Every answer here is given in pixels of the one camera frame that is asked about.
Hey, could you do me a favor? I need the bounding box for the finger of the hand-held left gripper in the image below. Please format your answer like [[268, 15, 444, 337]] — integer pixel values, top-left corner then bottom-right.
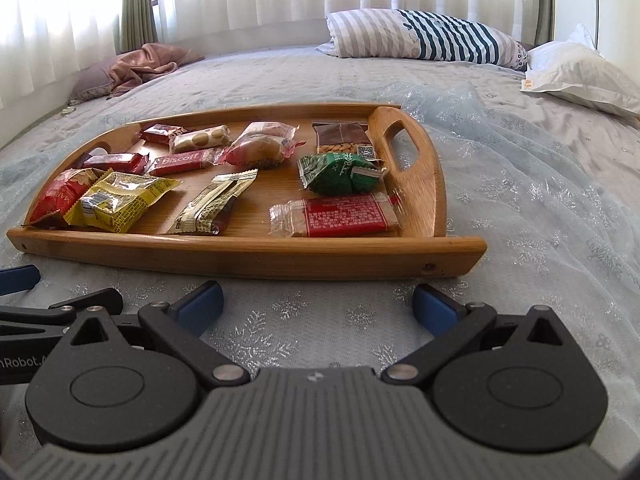
[[0, 265, 41, 297], [0, 288, 123, 335]]

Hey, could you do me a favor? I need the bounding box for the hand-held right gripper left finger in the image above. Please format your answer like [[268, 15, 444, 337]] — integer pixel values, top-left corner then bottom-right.
[[70, 281, 251, 387]]

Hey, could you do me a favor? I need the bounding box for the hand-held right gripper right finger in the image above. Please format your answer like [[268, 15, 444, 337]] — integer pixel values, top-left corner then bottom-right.
[[382, 284, 573, 386]]

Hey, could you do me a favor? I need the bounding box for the wooden tray with handles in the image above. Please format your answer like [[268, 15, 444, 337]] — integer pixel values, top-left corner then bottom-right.
[[6, 102, 488, 281]]

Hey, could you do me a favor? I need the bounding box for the white striped snack packet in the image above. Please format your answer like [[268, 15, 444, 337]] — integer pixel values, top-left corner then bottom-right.
[[167, 169, 258, 236]]

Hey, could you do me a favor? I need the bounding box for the yellow snack packet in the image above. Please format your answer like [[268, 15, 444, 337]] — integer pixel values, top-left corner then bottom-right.
[[65, 171, 181, 233]]

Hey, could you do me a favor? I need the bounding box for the dark red biscuit packet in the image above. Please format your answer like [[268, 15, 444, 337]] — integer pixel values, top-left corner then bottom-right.
[[77, 152, 151, 176]]

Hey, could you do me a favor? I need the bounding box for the cream spotted snack packet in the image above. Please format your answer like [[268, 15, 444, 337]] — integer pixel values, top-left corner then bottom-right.
[[170, 125, 231, 155]]

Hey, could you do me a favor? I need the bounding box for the bread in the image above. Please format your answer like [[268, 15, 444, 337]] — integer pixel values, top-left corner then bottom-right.
[[215, 121, 297, 170]]

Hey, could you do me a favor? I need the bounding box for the green snack packet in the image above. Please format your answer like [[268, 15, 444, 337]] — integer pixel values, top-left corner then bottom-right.
[[298, 152, 388, 196]]

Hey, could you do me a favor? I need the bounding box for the small dark red snack packet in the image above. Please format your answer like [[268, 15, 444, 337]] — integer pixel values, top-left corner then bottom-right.
[[140, 124, 191, 146]]

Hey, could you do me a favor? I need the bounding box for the brown clear nut packet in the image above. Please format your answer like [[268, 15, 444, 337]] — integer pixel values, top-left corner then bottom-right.
[[312, 121, 383, 161]]

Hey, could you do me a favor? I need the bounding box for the red chips bag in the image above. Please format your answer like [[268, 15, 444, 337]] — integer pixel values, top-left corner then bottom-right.
[[27, 167, 113, 229]]

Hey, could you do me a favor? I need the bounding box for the red label clear bar packet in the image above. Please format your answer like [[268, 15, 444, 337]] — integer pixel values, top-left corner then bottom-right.
[[269, 192, 401, 238]]

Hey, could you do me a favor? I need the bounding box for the sheer blue snowflake cloth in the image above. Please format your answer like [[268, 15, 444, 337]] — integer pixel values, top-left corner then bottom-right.
[[0, 80, 640, 461]]

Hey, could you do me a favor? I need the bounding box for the purple pillow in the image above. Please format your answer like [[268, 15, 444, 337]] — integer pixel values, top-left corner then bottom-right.
[[67, 55, 121, 103]]

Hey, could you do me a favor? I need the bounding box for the pink blanket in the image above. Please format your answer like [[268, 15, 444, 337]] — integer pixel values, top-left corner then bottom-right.
[[107, 42, 205, 98]]

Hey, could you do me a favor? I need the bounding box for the grey floral bedspread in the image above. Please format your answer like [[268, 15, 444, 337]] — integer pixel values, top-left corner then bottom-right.
[[0, 45, 640, 461]]

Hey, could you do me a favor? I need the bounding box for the striped pillow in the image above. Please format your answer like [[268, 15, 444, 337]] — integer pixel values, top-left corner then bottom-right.
[[316, 8, 530, 72]]

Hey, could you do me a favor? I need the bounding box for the white pillow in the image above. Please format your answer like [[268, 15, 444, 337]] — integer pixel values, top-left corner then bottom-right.
[[520, 22, 640, 121]]

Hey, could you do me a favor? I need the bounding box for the green curtain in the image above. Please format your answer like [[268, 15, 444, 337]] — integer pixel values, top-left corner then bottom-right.
[[532, 0, 557, 46], [120, 0, 161, 56]]

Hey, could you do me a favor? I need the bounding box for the grey lamp pole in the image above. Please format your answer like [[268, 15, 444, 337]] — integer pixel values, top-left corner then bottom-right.
[[590, 0, 604, 51]]

